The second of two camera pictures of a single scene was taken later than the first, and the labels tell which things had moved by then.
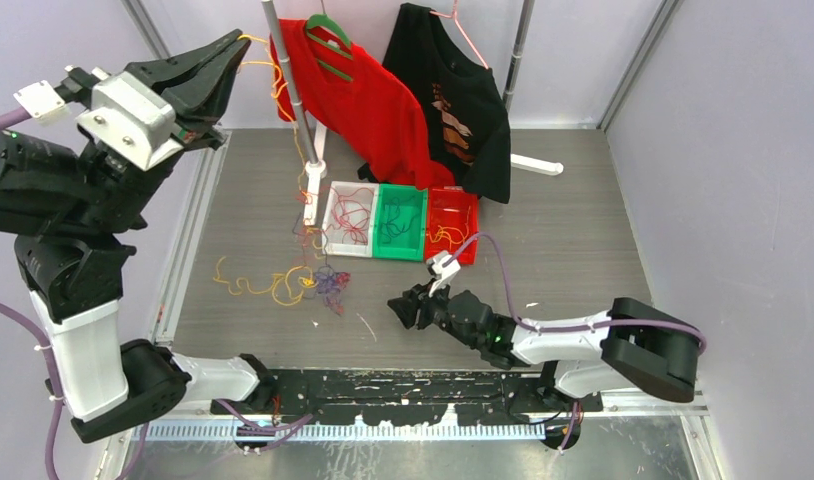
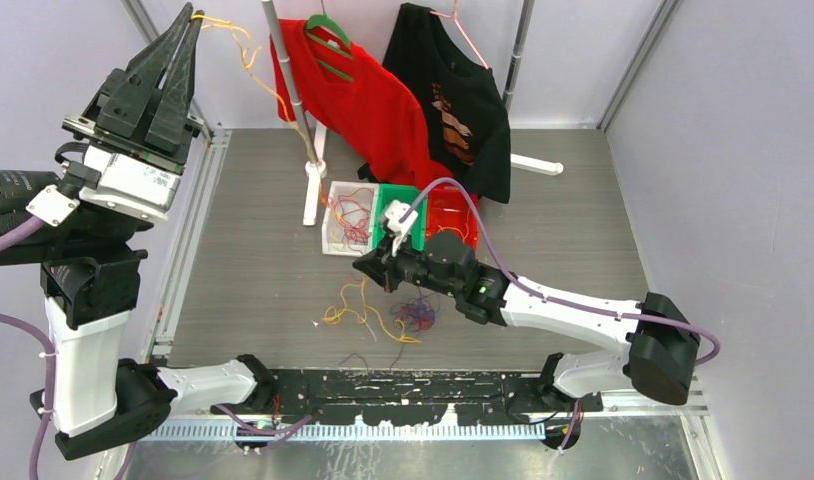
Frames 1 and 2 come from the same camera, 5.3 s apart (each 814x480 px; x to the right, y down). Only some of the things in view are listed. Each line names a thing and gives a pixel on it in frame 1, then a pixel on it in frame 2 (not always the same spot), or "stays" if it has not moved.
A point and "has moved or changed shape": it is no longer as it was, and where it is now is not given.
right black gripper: [414, 299] → [381, 265]
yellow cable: [464, 236] stays
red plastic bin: [452, 219] stays
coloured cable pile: [318, 276] has moved or changed shape
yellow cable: [305, 274] → [250, 53]
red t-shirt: [350, 97] stays
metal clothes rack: [315, 135] stays
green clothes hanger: [324, 21] stays
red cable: [352, 214] stays
